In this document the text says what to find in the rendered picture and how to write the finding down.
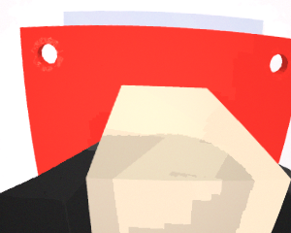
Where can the grey base with four posts and gold pins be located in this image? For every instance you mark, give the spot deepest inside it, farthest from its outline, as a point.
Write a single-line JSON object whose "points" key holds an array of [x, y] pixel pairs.
{"points": [[164, 19]]}

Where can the red plate with cream block handle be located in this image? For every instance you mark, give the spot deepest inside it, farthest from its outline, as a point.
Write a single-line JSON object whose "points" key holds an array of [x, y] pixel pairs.
{"points": [[190, 123]]}

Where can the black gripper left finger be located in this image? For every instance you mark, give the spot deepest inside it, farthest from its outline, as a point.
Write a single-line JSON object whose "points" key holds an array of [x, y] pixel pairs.
{"points": [[54, 202]]}

